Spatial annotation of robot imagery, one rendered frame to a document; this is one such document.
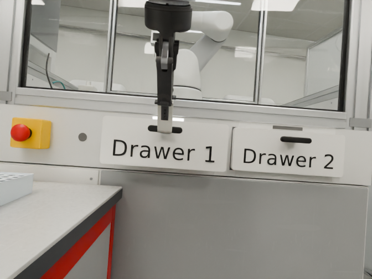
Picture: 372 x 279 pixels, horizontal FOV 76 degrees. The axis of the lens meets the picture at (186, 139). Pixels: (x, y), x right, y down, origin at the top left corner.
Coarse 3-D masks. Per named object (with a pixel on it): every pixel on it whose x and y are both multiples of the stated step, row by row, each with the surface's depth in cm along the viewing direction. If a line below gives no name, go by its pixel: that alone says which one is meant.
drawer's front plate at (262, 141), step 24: (240, 144) 60; (264, 144) 61; (288, 144) 61; (312, 144) 61; (336, 144) 61; (240, 168) 60; (264, 168) 61; (288, 168) 61; (312, 168) 61; (336, 168) 61
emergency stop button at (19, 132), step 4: (20, 124) 54; (12, 128) 53; (16, 128) 53; (20, 128) 53; (24, 128) 54; (28, 128) 54; (12, 132) 53; (16, 132) 53; (20, 132) 53; (24, 132) 53; (28, 132) 54; (12, 136) 53; (16, 136) 53; (20, 136) 53; (24, 136) 54; (28, 136) 54; (16, 140) 54; (20, 140) 54; (24, 140) 54
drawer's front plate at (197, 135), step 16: (112, 128) 54; (128, 128) 54; (144, 128) 54; (192, 128) 55; (208, 128) 55; (224, 128) 55; (112, 144) 54; (128, 144) 54; (144, 144) 54; (160, 144) 54; (176, 144) 55; (192, 144) 55; (208, 144) 55; (224, 144) 55; (112, 160) 54; (128, 160) 54; (144, 160) 54; (160, 160) 54; (176, 160) 54; (192, 160) 55; (224, 160) 55
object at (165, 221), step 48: (144, 192) 61; (192, 192) 62; (240, 192) 62; (288, 192) 63; (336, 192) 63; (144, 240) 61; (192, 240) 62; (240, 240) 62; (288, 240) 62; (336, 240) 63
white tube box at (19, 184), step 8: (0, 176) 43; (8, 176) 44; (16, 176) 44; (24, 176) 43; (32, 176) 46; (0, 184) 37; (8, 184) 39; (16, 184) 41; (24, 184) 44; (32, 184) 46; (0, 192) 37; (8, 192) 39; (16, 192) 41; (24, 192) 44; (0, 200) 37; (8, 200) 39
